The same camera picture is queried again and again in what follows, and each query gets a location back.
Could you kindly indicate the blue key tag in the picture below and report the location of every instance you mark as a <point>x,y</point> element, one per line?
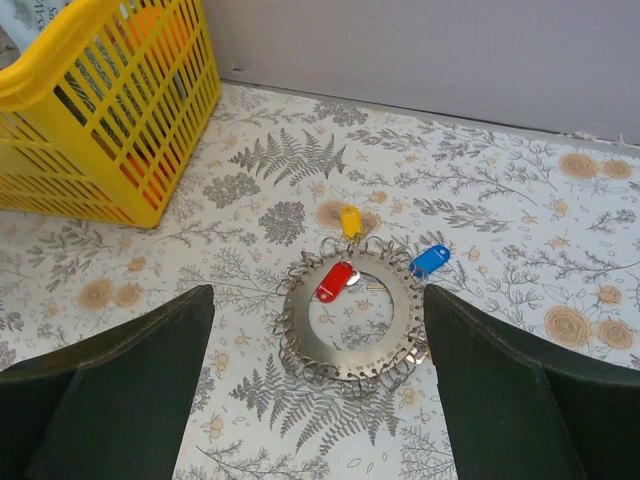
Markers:
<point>429,261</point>

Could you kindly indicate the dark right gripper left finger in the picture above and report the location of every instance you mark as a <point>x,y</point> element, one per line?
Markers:
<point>112,406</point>

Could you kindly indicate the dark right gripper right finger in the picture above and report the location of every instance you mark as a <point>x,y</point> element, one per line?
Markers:
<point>520,407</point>

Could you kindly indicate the yellow key tag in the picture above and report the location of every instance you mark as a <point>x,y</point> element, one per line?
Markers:
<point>351,222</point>

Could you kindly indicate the red key tag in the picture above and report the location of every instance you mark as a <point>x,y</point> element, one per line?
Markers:
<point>334,281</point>

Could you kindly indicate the yellow plastic basket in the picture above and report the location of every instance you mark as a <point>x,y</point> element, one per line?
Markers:
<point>91,127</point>

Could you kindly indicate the orange fruit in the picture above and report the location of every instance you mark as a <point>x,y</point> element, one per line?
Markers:
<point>171,40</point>

